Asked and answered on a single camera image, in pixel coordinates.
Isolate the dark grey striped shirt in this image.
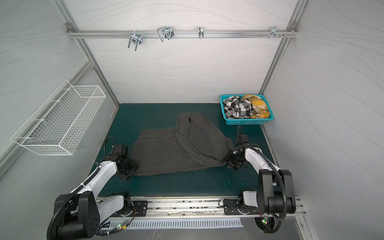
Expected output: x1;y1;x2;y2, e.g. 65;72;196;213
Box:
130;113;233;176

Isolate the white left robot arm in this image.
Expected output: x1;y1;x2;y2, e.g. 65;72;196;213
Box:
46;156;138;240

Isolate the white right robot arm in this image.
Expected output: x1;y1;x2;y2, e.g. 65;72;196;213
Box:
225;145;296;222

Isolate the teal plastic basket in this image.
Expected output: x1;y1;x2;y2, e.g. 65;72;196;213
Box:
220;95;274;126

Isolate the black white checked shirt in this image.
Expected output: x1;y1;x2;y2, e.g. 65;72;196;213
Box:
222;96;254;119

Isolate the yellow plaid shirt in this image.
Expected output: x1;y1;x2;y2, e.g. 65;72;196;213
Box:
242;95;271;119

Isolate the black round fan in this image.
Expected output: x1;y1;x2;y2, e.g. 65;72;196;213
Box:
255;217;281;234

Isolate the metal hook clamp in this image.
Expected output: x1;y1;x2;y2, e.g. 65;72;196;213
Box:
128;31;142;51

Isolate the metal u-bolt clamp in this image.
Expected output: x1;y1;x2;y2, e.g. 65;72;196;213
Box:
157;26;175;42

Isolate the aluminium top crossbar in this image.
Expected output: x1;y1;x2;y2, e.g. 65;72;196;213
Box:
67;29;299;39

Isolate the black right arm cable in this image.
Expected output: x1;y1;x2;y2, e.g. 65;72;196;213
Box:
235;125;287;221

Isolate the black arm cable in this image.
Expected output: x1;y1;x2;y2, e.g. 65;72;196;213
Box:
103;136;116;157
235;125;287;221

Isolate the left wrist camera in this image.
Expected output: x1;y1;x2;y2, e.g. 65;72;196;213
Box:
111;145;129;158

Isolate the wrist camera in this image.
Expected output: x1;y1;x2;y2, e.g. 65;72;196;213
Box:
237;134;250;146
111;145;129;158

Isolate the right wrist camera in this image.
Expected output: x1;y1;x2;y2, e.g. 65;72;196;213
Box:
237;134;250;146

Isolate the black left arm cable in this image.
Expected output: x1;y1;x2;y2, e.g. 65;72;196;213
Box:
103;136;116;157

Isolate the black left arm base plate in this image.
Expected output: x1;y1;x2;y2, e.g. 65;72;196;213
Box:
118;201;148;217

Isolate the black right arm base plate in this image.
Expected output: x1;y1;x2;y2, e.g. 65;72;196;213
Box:
219;199;260;216

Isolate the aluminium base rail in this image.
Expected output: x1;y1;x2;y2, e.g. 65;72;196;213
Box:
92;196;307;218

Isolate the white slotted cable duct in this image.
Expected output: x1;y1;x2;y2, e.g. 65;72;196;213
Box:
125;218;244;230

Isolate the white wire basket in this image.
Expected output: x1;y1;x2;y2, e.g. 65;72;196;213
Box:
11;80;106;156

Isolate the metal bracket with bolts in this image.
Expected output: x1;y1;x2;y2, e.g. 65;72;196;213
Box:
260;27;287;39

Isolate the small metal ring clamp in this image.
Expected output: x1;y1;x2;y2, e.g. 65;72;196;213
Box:
198;27;204;39

